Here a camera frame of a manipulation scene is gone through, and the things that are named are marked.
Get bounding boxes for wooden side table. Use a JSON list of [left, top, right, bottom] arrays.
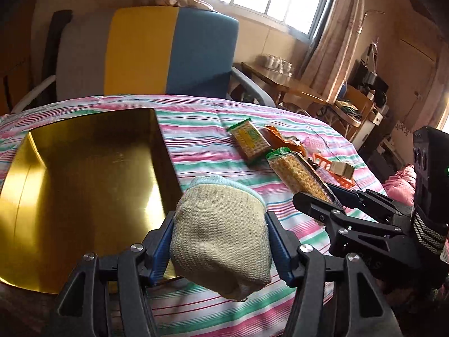
[[240, 62, 327, 105]]

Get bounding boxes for wooden shelf unit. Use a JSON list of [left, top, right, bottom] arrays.
[[329, 40, 389, 150]]

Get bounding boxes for beige blue sock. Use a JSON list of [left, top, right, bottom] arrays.
[[170, 175, 272, 301]]

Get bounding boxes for pink lidded plastic case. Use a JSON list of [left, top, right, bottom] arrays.
[[303, 136, 327, 152]]

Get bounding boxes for large cracker packet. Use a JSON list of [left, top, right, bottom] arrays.
[[265, 147, 342, 208]]

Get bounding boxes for striped tablecloth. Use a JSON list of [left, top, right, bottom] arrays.
[[1, 95, 383, 336]]

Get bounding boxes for white tea set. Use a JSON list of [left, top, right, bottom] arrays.
[[261, 54, 292, 77]]

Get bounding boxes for yellow blue grey armchair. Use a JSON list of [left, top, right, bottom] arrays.
[[12, 6, 275, 113]]

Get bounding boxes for orange snack bag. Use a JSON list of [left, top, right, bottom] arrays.
[[260, 126, 307, 158]]

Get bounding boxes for small gold brown box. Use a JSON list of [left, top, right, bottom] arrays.
[[329, 161, 355, 179]]

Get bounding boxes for gold maroon gift box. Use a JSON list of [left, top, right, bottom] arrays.
[[1, 108, 182, 294]]

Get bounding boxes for small green cracker packet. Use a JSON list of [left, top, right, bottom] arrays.
[[227, 118, 272, 163]]

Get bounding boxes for orange plastic rack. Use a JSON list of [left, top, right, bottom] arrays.
[[312, 154, 355, 190]]

